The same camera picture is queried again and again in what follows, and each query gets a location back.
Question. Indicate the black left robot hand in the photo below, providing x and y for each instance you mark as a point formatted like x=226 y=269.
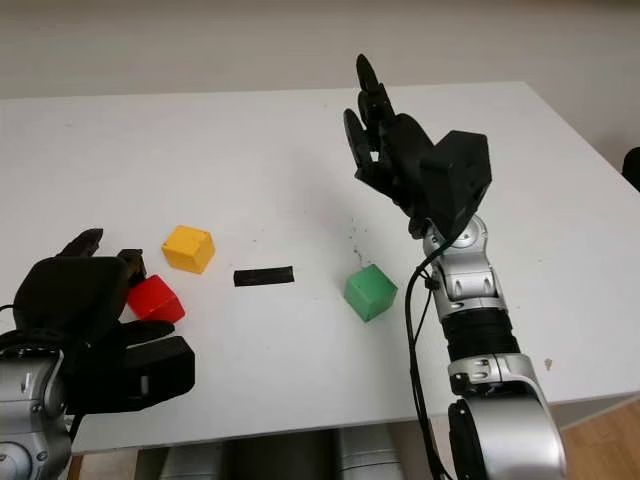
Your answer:
x=70 y=300

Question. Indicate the black tape strip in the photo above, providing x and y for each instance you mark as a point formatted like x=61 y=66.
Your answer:
x=262 y=276

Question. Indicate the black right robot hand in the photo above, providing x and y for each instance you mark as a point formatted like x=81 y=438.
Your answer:
x=400 y=155

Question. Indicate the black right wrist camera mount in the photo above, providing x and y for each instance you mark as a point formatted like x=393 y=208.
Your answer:
x=460 y=175

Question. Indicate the green wooden block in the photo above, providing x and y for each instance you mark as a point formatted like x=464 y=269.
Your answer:
x=370 y=292

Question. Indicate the yellow wooden block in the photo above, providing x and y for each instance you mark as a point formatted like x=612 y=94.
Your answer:
x=185 y=247

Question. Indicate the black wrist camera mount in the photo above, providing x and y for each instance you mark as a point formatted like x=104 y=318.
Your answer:
x=140 y=375
x=460 y=175

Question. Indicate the red wooden block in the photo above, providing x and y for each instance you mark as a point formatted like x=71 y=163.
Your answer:
x=157 y=300

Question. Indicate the black chair part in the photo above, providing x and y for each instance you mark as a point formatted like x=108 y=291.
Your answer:
x=632 y=167

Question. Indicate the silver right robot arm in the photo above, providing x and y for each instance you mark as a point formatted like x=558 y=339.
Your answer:
x=470 y=290

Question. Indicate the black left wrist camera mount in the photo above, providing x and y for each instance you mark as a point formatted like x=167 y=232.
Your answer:
x=140 y=375

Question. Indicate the grey robot torso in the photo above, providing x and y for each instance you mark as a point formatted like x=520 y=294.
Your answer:
x=260 y=457

